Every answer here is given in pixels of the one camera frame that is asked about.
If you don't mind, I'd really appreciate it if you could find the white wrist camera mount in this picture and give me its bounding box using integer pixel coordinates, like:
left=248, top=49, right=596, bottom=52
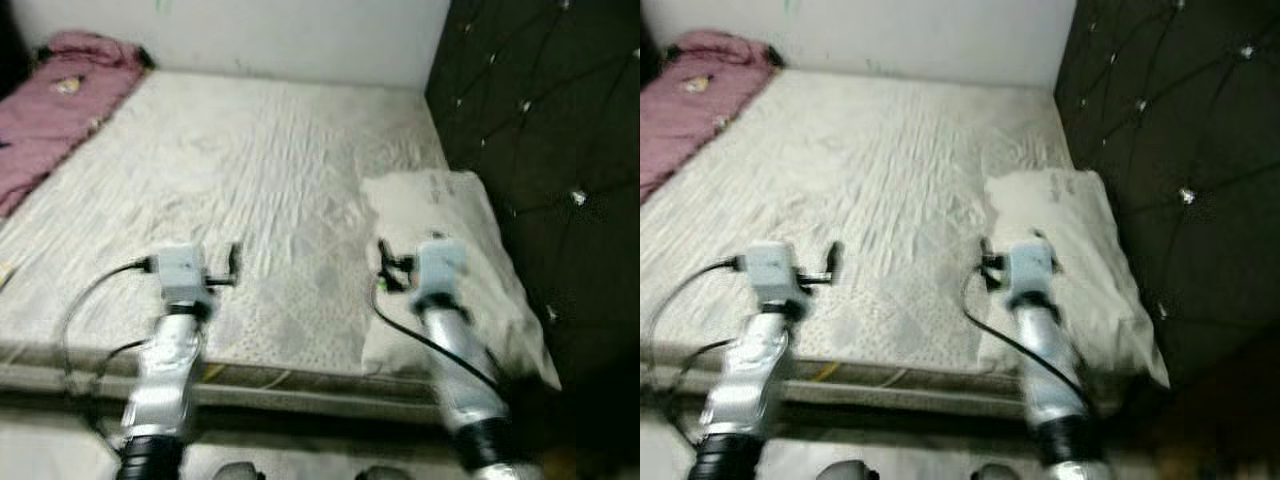
left=150, top=243, right=213, bottom=311
left=410, top=237, right=473, bottom=301
left=1003, top=237, right=1059, bottom=301
left=745, top=242, right=809, bottom=311

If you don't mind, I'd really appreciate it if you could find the grey patterned mattress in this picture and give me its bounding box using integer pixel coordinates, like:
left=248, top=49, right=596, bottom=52
left=0, top=70, right=561, bottom=426
left=640, top=70, right=1171, bottom=421

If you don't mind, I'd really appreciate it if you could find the pink cartoon print blanket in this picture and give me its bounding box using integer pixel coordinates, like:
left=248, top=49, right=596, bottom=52
left=640, top=30, right=781, bottom=201
left=0, top=30, right=151, bottom=219

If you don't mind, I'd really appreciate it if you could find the white pillow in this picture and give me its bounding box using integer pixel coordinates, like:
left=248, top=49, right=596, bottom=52
left=358, top=170, right=563, bottom=391
left=978, top=170, right=1171, bottom=389

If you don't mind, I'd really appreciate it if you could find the black tufted headboard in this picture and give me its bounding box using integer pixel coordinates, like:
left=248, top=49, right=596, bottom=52
left=425, top=0, right=641, bottom=401
left=1055, top=0, right=1280, bottom=391

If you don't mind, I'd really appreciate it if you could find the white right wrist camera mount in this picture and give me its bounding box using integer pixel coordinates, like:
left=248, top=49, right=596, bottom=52
left=410, top=237, right=473, bottom=301
left=1003, top=237, right=1059, bottom=301

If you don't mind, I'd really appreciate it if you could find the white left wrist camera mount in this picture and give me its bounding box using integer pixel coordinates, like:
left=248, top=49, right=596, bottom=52
left=745, top=242, right=809, bottom=311
left=150, top=243, right=213, bottom=311

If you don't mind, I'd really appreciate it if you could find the black bed frame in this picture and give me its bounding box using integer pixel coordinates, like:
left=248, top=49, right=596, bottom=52
left=640, top=395, right=1131, bottom=446
left=0, top=395, right=561, bottom=451

